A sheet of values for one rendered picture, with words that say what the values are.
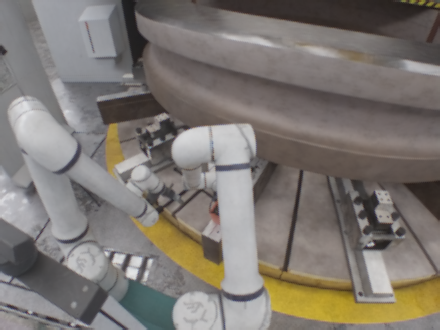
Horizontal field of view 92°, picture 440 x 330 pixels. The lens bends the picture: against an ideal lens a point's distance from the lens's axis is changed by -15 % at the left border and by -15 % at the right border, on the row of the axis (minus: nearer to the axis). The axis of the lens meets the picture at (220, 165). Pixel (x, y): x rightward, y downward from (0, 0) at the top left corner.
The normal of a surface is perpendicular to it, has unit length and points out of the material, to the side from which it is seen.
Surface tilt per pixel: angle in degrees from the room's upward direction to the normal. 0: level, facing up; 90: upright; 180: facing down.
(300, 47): 45
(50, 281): 0
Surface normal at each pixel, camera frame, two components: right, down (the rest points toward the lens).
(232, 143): 0.11, 0.04
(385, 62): -0.16, -0.04
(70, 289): 0.00, -0.73
